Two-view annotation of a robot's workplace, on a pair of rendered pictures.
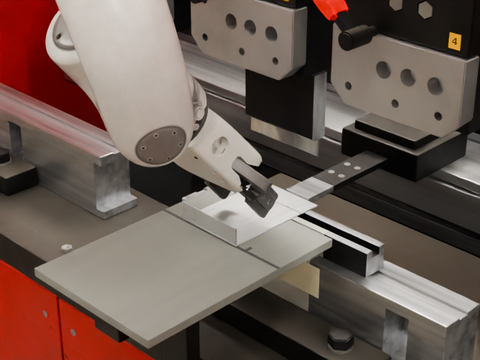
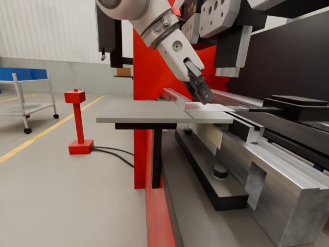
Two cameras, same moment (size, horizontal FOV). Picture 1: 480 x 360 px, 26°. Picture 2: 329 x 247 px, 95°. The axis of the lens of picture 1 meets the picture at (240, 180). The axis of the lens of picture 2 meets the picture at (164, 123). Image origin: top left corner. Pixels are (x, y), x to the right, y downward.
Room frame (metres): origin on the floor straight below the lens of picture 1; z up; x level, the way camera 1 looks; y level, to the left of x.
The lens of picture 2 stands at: (0.65, -0.16, 1.08)
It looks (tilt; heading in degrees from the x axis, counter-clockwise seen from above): 18 degrees down; 35
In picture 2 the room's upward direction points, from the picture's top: 3 degrees clockwise
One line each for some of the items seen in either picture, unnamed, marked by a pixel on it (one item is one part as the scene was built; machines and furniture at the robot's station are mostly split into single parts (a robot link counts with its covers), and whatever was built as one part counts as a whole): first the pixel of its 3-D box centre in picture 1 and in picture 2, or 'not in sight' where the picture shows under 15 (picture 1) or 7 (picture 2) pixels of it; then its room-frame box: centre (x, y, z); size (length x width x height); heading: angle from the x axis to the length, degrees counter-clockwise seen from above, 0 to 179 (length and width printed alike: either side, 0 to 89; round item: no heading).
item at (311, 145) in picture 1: (284, 103); (228, 55); (1.05, -0.05, 1.13); 0.10 x 0.02 x 0.10; 45
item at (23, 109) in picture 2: not in sight; (21, 99); (1.35, 3.49, 0.48); 0.90 x 0.67 x 0.95; 44
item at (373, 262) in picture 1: (305, 228); (225, 118); (1.02, -0.07, 0.99); 0.20 x 0.03 x 0.03; 45
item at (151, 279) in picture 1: (186, 257); (162, 109); (0.94, 0.06, 1.00); 0.26 x 0.18 x 0.01; 135
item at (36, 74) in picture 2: not in sight; (26, 73); (1.53, 3.66, 0.92); 0.50 x 0.36 x 0.18; 134
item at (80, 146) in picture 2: not in sight; (78, 122); (1.52, 1.81, 0.42); 0.25 x 0.20 x 0.83; 135
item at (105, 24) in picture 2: not in sight; (104, 26); (1.53, 1.14, 1.42); 0.45 x 0.12 x 0.36; 59
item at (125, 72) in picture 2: not in sight; (124, 72); (2.30, 1.82, 1.05); 0.30 x 0.28 x 0.14; 44
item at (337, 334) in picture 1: (341, 340); (220, 171); (0.91, -0.11, 0.91); 0.03 x 0.03 x 0.02
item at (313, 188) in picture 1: (367, 155); (272, 106); (1.16, -0.16, 1.01); 0.26 x 0.12 x 0.05; 135
